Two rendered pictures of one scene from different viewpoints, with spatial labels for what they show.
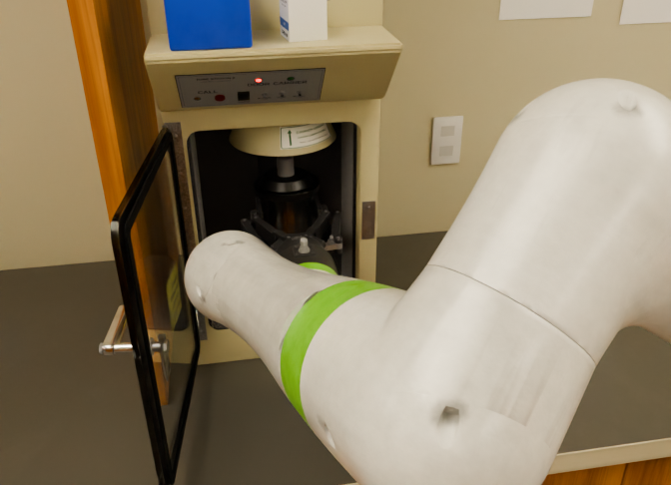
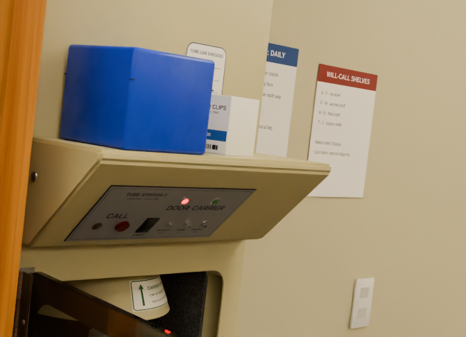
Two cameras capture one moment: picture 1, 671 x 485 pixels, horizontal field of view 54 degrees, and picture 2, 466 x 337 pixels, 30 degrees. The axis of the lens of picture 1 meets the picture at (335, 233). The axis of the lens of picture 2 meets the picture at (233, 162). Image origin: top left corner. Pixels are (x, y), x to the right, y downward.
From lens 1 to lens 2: 61 cm
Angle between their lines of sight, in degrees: 44
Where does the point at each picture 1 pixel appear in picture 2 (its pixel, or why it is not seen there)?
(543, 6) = not seen: hidden behind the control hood
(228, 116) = (92, 260)
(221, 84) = (143, 204)
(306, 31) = (239, 143)
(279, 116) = (148, 261)
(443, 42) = not seen: hidden behind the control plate
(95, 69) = (17, 168)
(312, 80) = (229, 206)
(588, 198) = not seen: outside the picture
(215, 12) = (179, 105)
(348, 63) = (279, 184)
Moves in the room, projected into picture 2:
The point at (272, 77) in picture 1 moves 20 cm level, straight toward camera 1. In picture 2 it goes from (200, 197) to (356, 233)
